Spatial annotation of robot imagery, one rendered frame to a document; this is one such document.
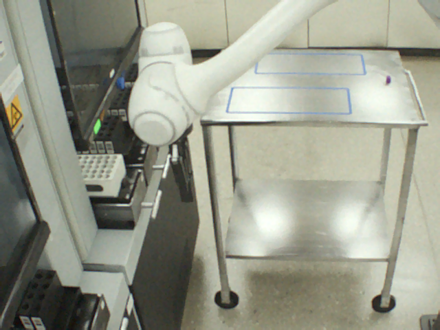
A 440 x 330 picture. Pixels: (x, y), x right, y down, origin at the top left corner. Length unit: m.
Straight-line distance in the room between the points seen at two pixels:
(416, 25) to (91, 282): 2.87
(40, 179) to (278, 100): 0.79
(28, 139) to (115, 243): 0.42
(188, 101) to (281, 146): 1.89
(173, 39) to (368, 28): 2.63
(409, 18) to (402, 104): 2.07
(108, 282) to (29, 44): 0.54
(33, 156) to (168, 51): 0.32
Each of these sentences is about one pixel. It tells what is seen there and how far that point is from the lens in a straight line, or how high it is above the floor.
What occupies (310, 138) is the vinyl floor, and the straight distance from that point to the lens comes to 2.89.
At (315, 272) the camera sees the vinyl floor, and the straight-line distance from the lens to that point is 2.20.
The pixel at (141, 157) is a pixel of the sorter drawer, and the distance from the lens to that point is 1.43.
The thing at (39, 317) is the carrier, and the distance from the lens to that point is 1.04.
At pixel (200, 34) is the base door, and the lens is 3.65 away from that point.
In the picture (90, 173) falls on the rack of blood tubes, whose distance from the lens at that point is 1.34.
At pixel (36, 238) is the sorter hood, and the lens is 1.00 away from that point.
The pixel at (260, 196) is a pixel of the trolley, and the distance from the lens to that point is 2.10.
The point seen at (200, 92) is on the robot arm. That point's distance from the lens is 0.98.
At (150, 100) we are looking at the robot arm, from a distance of 0.95.
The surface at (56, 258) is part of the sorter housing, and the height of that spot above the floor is 0.87.
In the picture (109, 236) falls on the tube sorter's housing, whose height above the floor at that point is 0.73.
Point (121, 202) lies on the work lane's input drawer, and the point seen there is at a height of 0.80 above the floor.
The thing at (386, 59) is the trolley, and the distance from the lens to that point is 1.86.
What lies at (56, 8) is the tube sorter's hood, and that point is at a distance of 1.12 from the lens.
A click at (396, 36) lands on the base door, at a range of 3.68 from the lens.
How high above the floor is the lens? 1.63
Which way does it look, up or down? 37 degrees down
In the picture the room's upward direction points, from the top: 6 degrees counter-clockwise
